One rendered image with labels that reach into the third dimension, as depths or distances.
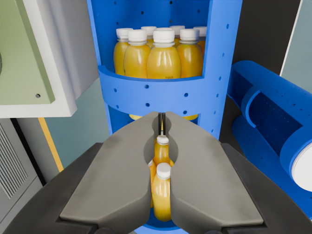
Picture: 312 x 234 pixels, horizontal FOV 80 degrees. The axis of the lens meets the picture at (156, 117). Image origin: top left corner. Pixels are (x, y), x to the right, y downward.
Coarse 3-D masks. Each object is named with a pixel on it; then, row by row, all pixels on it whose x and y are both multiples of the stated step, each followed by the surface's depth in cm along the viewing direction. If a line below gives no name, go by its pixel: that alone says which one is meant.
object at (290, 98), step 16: (240, 64) 126; (256, 64) 121; (240, 80) 138; (256, 80) 100; (272, 80) 93; (240, 96) 144; (256, 96) 135; (272, 96) 83; (288, 96) 78; (304, 96) 75; (256, 112) 121; (272, 112) 114; (288, 112) 71; (304, 112) 67; (256, 128) 102; (272, 128) 104; (288, 128) 99; (304, 128) 63; (272, 144) 91; (288, 144) 65; (304, 144) 60; (288, 160) 65
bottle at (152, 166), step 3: (153, 162) 56; (150, 165) 53; (153, 165) 55; (150, 168) 54; (153, 168) 54; (150, 171) 54; (153, 171) 54; (156, 171) 55; (150, 174) 54; (153, 174) 54; (153, 177) 54; (150, 207) 60
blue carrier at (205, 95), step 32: (96, 0) 38; (128, 0) 45; (160, 0) 48; (192, 0) 46; (224, 0) 26; (96, 32) 37; (224, 32) 29; (224, 64) 32; (128, 96) 32; (160, 96) 31; (192, 96) 31; (224, 96) 38; (160, 224) 56
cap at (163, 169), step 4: (160, 164) 50; (164, 164) 50; (168, 164) 50; (156, 168) 50; (160, 168) 49; (164, 168) 49; (168, 168) 49; (160, 172) 48; (164, 172) 48; (168, 172) 48; (160, 176) 49; (164, 176) 49
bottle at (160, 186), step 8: (168, 176) 49; (152, 184) 52; (160, 184) 49; (168, 184) 49; (152, 192) 53; (160, 192) 50; (168, 192) 50; (160, 200) 51; (168, 200) 51; (160, 208) 53; (168, 208) 53; (160, 216) 55; (168, 216) 55
